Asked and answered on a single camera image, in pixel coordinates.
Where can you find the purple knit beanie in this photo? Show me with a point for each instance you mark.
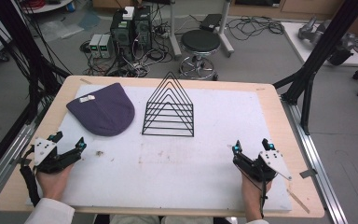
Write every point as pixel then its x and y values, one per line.
pixel 104 110

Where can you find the aluminium rail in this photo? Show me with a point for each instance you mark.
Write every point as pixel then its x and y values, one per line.
pixel 9 155
pixel 320 174

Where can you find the white stand leg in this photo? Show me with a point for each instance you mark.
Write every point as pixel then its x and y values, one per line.
pixel 225 34
pixel 174 34

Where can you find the wooden table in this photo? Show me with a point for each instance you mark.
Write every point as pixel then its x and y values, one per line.
pixel 292 124

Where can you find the person's right hand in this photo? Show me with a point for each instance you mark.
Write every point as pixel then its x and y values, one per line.
pixel 253 196

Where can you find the black round stool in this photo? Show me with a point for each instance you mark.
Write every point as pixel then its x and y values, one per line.
pixel 200 46

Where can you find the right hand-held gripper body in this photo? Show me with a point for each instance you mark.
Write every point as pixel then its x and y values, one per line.
pixel 268 166

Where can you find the white platform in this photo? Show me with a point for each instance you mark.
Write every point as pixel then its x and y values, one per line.
pixel 298 40

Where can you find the black computer tower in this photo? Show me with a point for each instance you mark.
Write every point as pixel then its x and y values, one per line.
pixel 121 34
pixel 143 28

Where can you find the grey tape piece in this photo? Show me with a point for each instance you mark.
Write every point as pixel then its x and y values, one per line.
pixel 308 173

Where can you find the white box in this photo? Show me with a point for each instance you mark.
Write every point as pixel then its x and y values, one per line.
pixel 128 13

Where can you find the tan tape strip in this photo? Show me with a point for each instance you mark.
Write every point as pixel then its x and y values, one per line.
pixel 298 201

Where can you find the black flat device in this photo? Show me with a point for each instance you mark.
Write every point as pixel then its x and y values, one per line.
pixel 210 21

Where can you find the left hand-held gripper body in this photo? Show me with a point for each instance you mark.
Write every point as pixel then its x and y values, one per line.
pixel 45 155

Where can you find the white foam mat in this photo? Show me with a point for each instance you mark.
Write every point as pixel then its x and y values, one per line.
pixel 183 165

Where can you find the person's left hand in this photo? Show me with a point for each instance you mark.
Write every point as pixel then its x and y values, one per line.
pixel 54 183

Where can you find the white power supply unit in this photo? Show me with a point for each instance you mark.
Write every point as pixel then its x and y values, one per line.
pixel 106 45
pixel 94 45

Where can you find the black metal frame post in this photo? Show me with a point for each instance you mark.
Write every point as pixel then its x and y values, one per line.
pixel 317 59
pixel 34 62

